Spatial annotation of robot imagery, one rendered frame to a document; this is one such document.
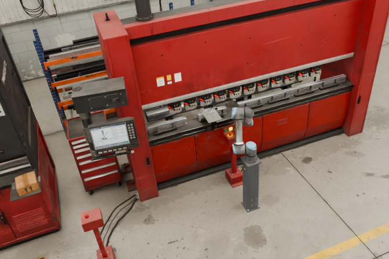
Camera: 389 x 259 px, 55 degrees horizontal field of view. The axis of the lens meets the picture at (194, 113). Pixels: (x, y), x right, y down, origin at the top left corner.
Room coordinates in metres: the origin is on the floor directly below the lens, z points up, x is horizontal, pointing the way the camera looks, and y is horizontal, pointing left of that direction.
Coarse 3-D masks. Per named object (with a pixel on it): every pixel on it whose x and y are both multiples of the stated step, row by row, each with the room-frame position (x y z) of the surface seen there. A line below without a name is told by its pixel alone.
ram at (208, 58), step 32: (352, 0) 4.50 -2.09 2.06; (192, 32) 3.94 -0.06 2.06; (224, 32) 3.98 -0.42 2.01; (256, 32) 4.10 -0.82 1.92; (288, 32) 4.22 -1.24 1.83; (320, 32) 4.36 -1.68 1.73; (352, 32) 4.50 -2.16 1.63; (160, 64) 3.76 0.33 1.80; (192, 64) 3.87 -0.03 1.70; (224, 64) 3.98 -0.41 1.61; (256, 64) 4.10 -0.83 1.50; (288, 64) 4.23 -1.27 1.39; (320, 64) 4.37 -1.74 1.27; (160, 96) 3.74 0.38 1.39; (192, 96) 3.85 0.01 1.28
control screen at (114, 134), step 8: (96, 128) 2.96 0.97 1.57; (104, 128) 2.97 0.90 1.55; (112, 128) 2.98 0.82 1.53; (120, 128) 2.99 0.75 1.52; (96, 136) 2.95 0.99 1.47; (104, 136) 2.96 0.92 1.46; (112, 136) 2.98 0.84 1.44; (120, 136) 2.99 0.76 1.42; (96, 144) 2.95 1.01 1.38; (104, 144) 2.96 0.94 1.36; (112, 144) 2.97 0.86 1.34; (120, 144) 2.99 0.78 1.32
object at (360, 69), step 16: (368, 0) 4.44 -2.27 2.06; (384, 0) 4.36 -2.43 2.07; (368, 16) 4.39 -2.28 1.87; (384, 16) 4.38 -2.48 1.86; (368, 32) 4.34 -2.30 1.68; (384, 32) 4.39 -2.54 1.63; (368, 48) 4.33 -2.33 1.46; (336, 64) 4.81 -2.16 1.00; (352, 64) 4.51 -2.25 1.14; (368, 64) 4.35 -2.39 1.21; (352, 80) 4.46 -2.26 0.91; (368, 80) 4.36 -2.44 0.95; (352, 96) 4.40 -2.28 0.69; (368, 96) 4.38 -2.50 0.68; (352, 112) 4.35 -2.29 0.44; (352, 128) 4.33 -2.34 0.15
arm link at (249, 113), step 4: (248, 108) 3.32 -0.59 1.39; (248, 112) 3.28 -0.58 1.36; (252, 112) 3.31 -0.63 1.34; (248, 116) 3.28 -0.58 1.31; (252, 116) 3.32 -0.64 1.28; (244, 120) 3.55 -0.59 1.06; (248, 120) 3.41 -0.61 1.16; (252, 120) 3.54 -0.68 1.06; (244, 124) 3.53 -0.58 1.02; (248, 124) 3.50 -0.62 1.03; (252, 124) 3.52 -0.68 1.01
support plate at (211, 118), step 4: (204, 112) 3.89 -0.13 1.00; (216, 112) 3.86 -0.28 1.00; (204, 116) 3.80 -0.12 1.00; (208, 116) 3.79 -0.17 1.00; (212, 116) 3.78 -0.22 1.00; (216, 116) 3.77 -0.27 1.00; (220, 116) 3.77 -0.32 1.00; (208, 120) 3.70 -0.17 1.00; (212, 120) 3.70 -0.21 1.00; (216, 120) 3.69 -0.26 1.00
